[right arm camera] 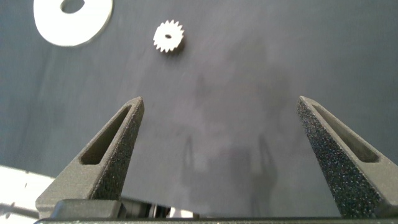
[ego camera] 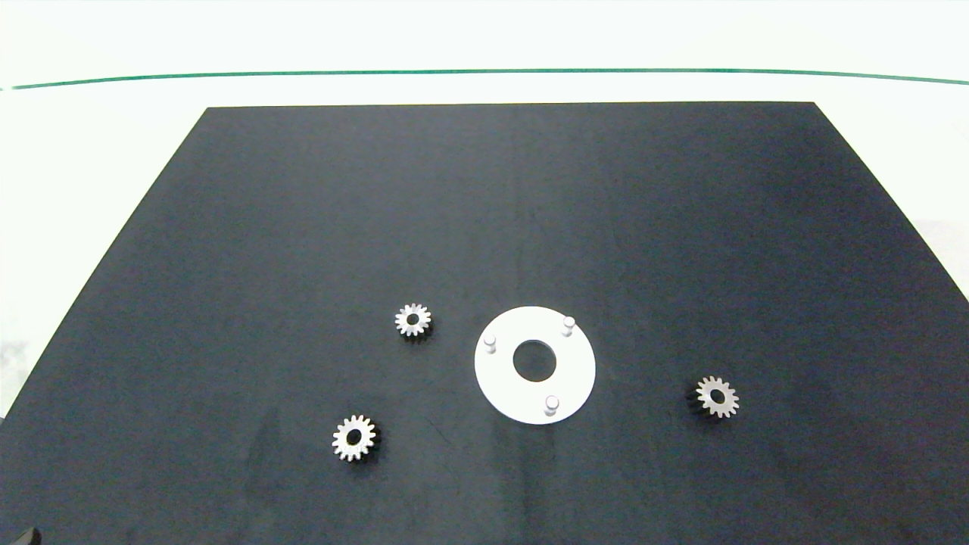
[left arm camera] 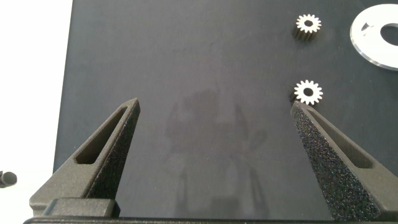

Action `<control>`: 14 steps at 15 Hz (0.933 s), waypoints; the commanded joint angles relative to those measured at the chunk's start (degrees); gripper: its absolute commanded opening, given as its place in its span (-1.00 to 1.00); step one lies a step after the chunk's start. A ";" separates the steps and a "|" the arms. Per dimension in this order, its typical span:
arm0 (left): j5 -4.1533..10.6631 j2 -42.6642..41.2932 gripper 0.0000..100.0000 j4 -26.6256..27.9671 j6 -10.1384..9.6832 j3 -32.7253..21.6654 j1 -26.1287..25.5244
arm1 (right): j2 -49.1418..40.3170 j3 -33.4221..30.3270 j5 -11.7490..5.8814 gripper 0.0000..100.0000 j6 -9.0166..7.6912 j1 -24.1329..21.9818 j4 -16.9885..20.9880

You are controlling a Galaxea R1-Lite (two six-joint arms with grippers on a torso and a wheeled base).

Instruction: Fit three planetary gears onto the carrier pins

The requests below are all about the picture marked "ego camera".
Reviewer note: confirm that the small steel gear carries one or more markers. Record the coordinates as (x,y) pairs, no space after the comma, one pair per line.
(717,406)
(404,318)
(341,439)

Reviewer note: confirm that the white round plate with pins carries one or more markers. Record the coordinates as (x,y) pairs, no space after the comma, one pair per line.
(507,386)

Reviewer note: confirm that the black rubber mat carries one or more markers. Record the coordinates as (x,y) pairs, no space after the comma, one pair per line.
(484,227)

